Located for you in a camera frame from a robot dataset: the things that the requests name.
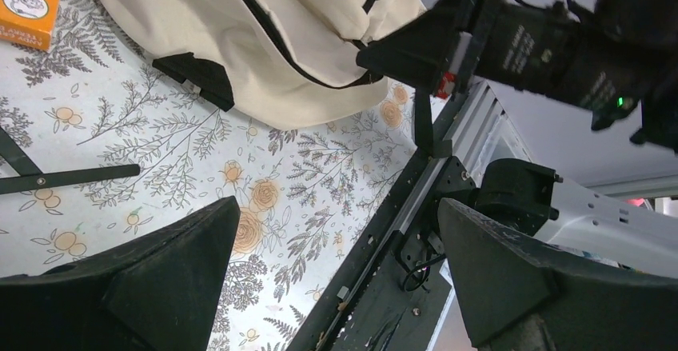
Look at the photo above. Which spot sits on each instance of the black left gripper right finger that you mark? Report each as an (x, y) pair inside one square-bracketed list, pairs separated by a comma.
[(518, 293)]

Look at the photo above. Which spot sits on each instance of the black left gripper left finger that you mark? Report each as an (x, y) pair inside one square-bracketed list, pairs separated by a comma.
[(157, 292)]

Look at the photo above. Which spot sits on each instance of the black folding tripod stand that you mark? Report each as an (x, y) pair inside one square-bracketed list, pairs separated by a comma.
[(30, 177)]

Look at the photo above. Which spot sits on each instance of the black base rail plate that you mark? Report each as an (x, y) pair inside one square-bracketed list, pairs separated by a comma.
[(371, 303)]

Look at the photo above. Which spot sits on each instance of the orange activity book box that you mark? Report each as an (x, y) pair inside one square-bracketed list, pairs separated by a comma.
[(28, 22)]

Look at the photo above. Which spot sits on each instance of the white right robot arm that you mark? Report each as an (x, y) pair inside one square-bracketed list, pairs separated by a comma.
[(560, 212)]

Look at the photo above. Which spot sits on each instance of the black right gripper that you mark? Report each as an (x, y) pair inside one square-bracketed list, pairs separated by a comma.
[(556, 51)]

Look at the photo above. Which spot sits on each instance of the cream canvas backpack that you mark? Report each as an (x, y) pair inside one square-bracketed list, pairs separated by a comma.
[(287, 63)]

